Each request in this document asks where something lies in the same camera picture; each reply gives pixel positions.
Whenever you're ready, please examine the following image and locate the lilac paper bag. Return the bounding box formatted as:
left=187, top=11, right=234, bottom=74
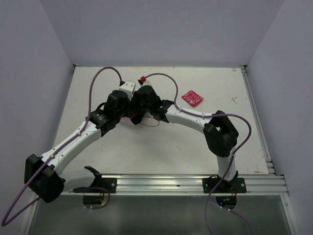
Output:
left=120, top=110, right=160, bottom=127

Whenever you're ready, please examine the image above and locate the blue Burts chips bag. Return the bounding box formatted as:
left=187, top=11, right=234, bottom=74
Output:
left=131, top=117, right=142, bottom=125

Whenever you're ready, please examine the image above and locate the pink snack packet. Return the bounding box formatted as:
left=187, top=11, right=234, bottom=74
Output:
left=181, top=90, right=203, bottom=107

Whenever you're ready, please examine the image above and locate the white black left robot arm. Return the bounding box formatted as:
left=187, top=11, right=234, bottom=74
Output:
left=24, top=89, right=133, bottom=203

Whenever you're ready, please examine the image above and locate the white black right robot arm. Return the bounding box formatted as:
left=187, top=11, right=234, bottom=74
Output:
left=131, top=85, right=239, bottom=192

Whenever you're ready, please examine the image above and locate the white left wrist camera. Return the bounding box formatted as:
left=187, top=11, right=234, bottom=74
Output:
left=119, top=80, right=136, bottom=96

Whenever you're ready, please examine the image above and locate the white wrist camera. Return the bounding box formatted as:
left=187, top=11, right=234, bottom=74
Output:
left=119, top=80, right=136, bottom=96
left=138, top=76, right=153, bottom=87

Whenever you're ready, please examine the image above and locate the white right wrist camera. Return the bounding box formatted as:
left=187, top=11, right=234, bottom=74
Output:
left=138, top=76, right=153, bottom=87

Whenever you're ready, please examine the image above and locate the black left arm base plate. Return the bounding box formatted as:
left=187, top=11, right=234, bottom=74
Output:
left=84, top=177, right=117, bottom=195

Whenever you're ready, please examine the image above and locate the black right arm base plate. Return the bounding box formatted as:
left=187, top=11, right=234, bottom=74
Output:
left=202, top=176, right=247, bottom=193

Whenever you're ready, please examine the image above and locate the aluminium right side rail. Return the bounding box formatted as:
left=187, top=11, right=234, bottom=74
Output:
left=240, top=65, right=276, bottom=175

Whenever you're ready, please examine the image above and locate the aluminium rail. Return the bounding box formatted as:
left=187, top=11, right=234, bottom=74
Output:
left=33, top=173, right=287, bottom=196
left=240, top=65, right=276, bottom=175

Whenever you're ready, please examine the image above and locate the aluminium front rail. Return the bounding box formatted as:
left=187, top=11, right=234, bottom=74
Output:
left=33, top=173, right=287, bottom=196

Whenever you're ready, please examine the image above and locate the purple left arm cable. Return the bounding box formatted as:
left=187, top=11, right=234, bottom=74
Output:
left=1, top=66, right=124, bottom=226

